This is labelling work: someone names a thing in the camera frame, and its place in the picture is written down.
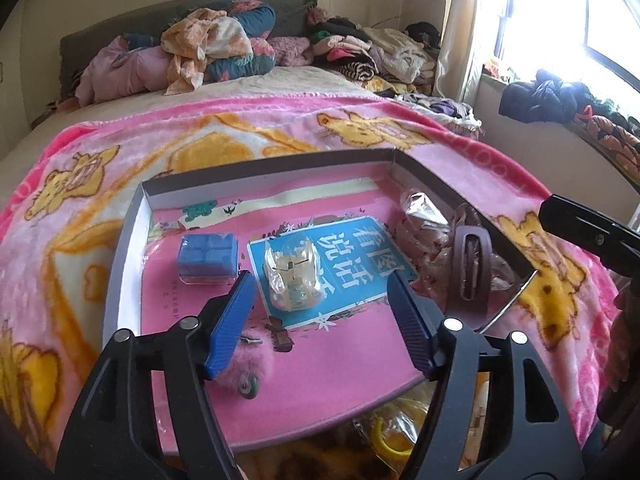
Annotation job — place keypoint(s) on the black and orange patterned cloth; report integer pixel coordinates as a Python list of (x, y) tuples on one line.
[(612, 142)]

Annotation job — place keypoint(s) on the beige floral cloth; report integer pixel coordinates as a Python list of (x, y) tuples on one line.
[(200, 42)]

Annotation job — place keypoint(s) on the bed with beige sheet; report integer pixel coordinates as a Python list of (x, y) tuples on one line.
[(150, 105)]

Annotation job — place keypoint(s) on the black garment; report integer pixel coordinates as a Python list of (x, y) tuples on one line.
[(425, 34)]

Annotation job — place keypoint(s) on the pink quilt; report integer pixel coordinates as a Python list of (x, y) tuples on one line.
[(125, 72)]

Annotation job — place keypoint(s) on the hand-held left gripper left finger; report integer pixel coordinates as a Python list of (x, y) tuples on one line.
[(230, 325)]

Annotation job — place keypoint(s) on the pile of clothes on bed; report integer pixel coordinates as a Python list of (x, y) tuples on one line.
[(125, 20)]

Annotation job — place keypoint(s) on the zebra striped cloth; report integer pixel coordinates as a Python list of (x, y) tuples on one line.
[(355, 70)]

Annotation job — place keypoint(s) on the window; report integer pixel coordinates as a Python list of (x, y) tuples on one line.
[(575, 10)]

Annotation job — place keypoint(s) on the dark clothes heap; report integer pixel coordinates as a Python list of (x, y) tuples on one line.
[(545, 97)]

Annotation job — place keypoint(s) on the small clear plastic bag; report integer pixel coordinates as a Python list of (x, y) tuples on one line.
[(422, 207)]

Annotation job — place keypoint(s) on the cream curtain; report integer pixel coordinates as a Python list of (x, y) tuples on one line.
[(465, 35)]

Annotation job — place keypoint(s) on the brown hair clip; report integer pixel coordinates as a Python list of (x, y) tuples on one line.
[(457, 280)]

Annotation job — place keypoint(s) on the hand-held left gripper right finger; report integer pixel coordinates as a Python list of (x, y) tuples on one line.
[(411, 325)]

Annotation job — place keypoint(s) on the shallow brown cardboard box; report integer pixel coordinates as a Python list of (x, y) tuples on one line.
[(130, 240)]

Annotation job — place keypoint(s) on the blue floral quilt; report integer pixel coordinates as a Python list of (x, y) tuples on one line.
[(255, 22)]

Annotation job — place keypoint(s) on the small blue box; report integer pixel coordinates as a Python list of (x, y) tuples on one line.
[(207, 255)]

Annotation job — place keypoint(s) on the pearl claw clip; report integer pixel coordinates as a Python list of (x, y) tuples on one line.
[(292, 275)]

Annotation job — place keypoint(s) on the pink book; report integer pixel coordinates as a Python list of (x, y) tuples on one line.
[(350, 360)]

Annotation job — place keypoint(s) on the pile of mixed clothes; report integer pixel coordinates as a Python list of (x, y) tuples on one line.
[(345, 42)]

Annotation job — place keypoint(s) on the speckled butterfly claw clip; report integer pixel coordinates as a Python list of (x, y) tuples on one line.
[(502, 260)]

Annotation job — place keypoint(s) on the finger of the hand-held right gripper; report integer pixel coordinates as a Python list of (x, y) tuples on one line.
[(585, 225)]

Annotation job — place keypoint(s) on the pink knit garment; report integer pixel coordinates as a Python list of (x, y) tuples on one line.
[(290, 50)]

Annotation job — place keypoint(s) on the white garment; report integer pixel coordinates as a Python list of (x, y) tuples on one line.
[(400, 52)]

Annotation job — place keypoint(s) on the pink printed blanket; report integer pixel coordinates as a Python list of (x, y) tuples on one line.
[(100, 220)]

